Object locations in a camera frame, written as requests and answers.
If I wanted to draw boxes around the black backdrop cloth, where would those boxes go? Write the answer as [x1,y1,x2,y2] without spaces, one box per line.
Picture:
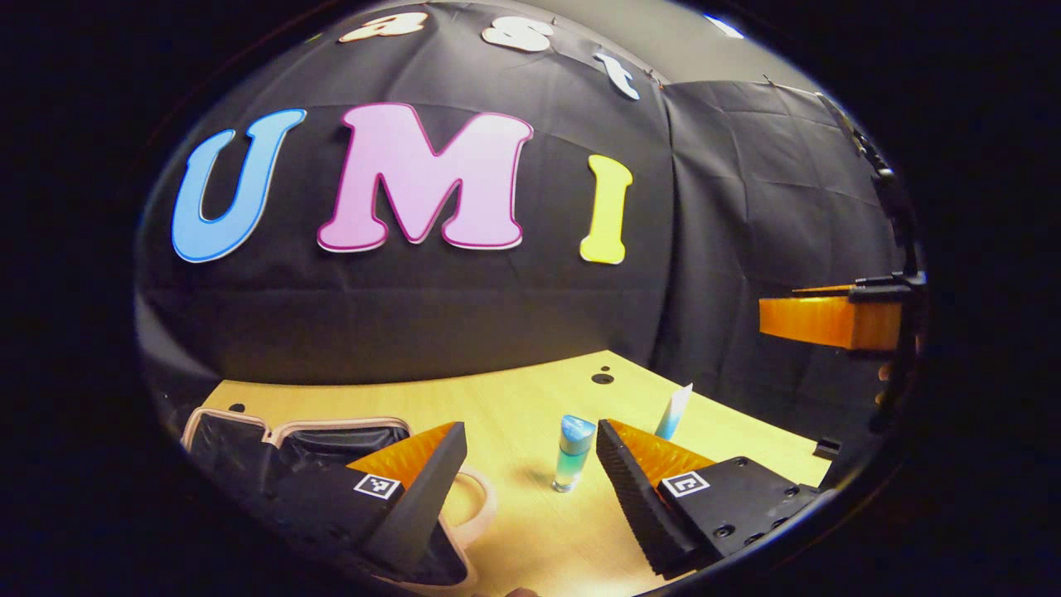
[137,0,913,432]

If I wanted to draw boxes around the white blue skincare tube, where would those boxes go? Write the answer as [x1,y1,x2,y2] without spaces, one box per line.
[654,382,695,441]

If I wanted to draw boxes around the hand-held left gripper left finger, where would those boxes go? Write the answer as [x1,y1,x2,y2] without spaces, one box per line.
[269,421,468,581]

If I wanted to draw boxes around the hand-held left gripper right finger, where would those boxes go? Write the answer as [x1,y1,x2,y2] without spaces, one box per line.
[597,419,823,578]

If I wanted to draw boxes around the blue green skincare bottle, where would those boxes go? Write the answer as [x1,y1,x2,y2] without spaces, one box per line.
[552,415,598,494]

